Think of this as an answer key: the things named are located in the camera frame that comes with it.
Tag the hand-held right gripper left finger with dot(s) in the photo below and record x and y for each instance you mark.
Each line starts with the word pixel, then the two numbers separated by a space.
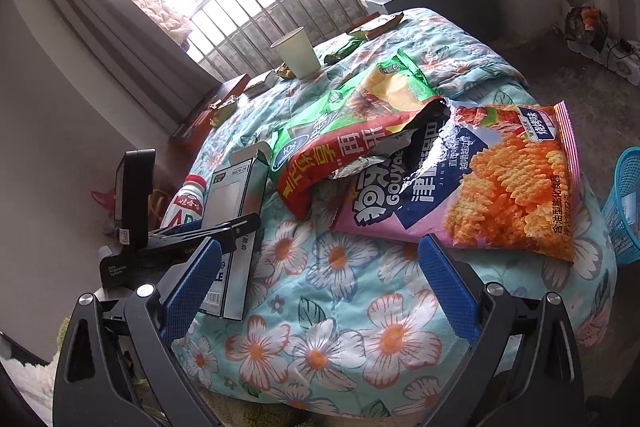
pixel 192 292

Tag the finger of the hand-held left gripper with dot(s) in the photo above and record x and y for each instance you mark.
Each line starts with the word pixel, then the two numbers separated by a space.
pixel 225 227

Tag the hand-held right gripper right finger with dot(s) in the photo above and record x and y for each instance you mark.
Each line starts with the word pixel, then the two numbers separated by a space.
pixel 447 287

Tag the black white box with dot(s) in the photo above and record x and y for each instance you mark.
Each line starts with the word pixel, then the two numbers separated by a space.
pixel 235 192

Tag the white milk bottle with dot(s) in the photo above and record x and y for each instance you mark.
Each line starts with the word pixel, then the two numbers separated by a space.
pixel 187 202

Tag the pink snack bag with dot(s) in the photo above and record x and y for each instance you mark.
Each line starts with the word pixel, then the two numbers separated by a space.
pixel 500 177

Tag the green chip bag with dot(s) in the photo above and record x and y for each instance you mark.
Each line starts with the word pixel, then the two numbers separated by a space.
pixel 350 107

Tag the blue plastic basket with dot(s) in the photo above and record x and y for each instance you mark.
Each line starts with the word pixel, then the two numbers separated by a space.
pixel 622 207

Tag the red-brown wooden box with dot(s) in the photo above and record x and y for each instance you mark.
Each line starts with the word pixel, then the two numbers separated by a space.
pixel 215 107

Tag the floral blanket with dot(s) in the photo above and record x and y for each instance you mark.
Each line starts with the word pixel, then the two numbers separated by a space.
pixel 320 307

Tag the grey curtain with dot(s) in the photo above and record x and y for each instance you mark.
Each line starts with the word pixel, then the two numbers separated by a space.
pixel 100 32

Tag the beige fluffy cloth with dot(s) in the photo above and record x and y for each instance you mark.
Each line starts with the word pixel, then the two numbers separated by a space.
pixel 160 14

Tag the white paper cup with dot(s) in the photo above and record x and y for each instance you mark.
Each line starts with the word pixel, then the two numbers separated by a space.
pixel 297 52

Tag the green snack wrapper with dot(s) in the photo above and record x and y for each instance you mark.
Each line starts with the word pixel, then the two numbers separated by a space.
pixel 345 51

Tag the yellow orange snack wrapper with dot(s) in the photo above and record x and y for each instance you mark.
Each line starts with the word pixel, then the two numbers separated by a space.
pixel 377 26

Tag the white cardboard box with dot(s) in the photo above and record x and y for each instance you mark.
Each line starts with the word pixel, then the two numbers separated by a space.
pixel 620 67

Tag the orange snack bag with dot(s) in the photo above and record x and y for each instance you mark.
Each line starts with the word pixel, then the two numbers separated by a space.
pixel 585 24

